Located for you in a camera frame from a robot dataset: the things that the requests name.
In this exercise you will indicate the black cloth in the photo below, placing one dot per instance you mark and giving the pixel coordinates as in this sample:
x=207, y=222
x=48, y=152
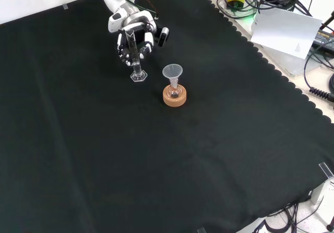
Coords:
x=130, y=152

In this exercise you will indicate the black power adapter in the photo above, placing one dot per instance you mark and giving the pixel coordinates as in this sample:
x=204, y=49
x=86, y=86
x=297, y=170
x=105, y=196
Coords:
x=326, y=38

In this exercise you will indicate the white paper sheet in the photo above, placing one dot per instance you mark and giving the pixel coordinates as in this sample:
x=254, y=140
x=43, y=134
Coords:
x=284, y=32

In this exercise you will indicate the round-bottom glass flask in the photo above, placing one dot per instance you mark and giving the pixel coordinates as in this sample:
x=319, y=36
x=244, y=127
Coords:
x=174, y=93

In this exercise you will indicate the clear glass graduated cylinder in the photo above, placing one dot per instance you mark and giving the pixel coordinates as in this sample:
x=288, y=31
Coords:
x=139, y=76

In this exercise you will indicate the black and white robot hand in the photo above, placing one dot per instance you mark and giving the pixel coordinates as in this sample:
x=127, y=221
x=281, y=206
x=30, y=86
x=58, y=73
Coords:
x=146, y=18

